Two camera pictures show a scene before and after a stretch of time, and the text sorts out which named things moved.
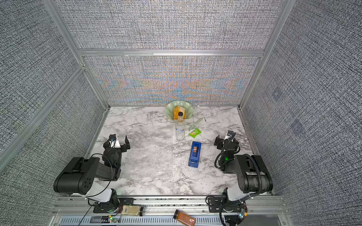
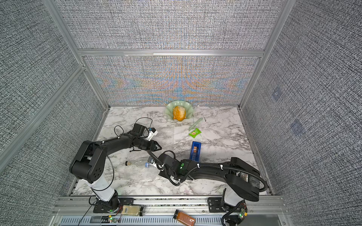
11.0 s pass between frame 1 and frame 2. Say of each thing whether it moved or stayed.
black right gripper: moved
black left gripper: moved
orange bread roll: stayed
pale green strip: stayed
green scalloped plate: stayed
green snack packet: stayed
